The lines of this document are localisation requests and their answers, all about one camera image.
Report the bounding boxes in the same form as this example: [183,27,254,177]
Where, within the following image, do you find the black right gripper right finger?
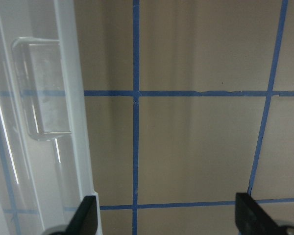
[235,192,294,235]

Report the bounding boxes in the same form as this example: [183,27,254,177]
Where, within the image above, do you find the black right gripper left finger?
[45,195,98,235]

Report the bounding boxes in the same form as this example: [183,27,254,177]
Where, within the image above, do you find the clear plastic box lid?
[0,0,102,235]

